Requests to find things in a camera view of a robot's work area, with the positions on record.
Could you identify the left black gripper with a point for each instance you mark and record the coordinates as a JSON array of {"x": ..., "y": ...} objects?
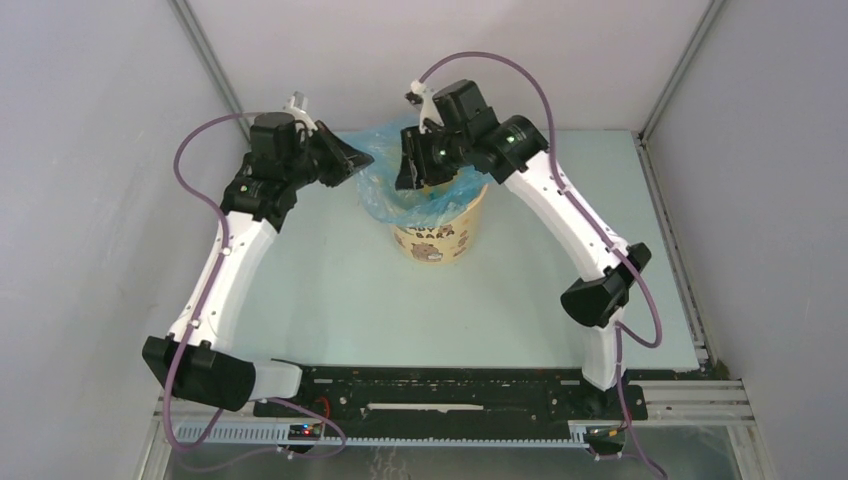
[{"x": 345, "y": 160}]

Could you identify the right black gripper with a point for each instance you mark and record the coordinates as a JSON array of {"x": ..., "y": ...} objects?
[{"x": 416, "y": 167}]

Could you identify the blue plastic trash bag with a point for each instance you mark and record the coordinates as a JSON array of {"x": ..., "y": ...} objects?
[{"x": 427, "y": 207}]

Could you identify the yellow capybara trash bin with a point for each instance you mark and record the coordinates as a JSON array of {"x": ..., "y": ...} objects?
[{"x": 444, "y": 244}]

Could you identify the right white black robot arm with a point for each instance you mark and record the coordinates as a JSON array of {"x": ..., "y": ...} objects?
[{"x": 518, "y": 156}]

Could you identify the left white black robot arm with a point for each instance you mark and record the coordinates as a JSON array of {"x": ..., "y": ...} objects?
[{"x": 194, "y": 360}]

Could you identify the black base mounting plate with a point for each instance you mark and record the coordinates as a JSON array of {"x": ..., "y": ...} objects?
[{"x": 475, "y": 403}]

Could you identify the left small circuit board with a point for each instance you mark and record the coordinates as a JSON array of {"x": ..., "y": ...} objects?
[{"x": 304, "y": 433}]

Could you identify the small circuit board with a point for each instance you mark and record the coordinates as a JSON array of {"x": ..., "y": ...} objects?
[
  {"x": 605, "y": 435},
  {"x": 304, "y": 433}
]

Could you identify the right small circuit board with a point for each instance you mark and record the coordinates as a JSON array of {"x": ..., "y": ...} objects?
[{"x": 605, "y": 435}]

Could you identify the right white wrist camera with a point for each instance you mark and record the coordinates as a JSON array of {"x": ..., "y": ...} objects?
[{"x": 422, "y": 97}]

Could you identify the white toothed cable duct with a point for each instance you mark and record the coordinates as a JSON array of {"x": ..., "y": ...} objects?
[{"x": 276, "y": 434}]

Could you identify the aluminium frame rail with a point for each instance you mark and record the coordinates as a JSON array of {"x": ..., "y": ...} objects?
[{"x": 667, "y": 403}]

